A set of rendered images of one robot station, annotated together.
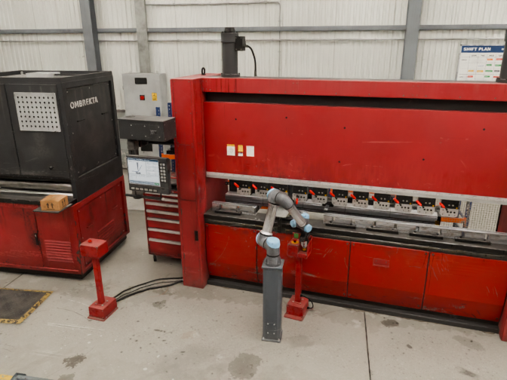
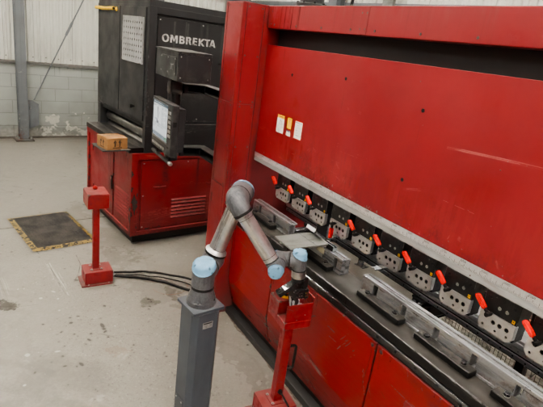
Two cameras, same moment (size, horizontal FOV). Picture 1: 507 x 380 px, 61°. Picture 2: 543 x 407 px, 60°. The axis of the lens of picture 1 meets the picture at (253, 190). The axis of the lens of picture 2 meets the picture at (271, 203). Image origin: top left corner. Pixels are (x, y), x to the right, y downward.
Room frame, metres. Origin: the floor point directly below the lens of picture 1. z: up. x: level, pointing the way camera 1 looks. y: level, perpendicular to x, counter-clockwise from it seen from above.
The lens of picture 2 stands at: (1.99, -1.72, 2.06)
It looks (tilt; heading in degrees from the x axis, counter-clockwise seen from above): 19 degrees down; 39
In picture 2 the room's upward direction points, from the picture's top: 8 degrees clockwise
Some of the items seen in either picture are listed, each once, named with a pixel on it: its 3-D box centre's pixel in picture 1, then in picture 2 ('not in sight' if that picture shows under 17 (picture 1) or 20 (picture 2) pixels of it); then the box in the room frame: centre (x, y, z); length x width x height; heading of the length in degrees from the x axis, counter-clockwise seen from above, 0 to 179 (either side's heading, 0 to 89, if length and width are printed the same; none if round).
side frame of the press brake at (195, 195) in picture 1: (204, 179); (268, 168); (4.70, 0.56, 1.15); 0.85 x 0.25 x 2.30; 162
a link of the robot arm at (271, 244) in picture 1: (272, 246); (204, 272); (3.44, -0.17, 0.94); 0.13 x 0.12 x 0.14; 32
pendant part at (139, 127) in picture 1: (149, 160); (178, 110); (4.17, 1.03, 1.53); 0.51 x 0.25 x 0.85; 71
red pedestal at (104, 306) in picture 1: (98, 277); (95, 235); (3.82, 1.55, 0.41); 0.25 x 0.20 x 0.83; 162
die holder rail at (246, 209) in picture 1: (234, 207); (273, 216); (4.41, 0.21, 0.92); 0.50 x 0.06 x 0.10; 72
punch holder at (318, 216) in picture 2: (281, 190); (323, 208); (4.24, -0.29, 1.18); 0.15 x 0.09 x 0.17; 72
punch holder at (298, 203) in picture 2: (262, 188); (305, 198); (4.31, -0.10, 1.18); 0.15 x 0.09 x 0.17; 72
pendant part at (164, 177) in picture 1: (150, 173); (169, 125); (4.07, 1.01, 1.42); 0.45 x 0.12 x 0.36; 71
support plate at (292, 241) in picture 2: (280, 212); (300, 241); (4.10, -0.27, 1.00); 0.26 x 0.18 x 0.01; 162
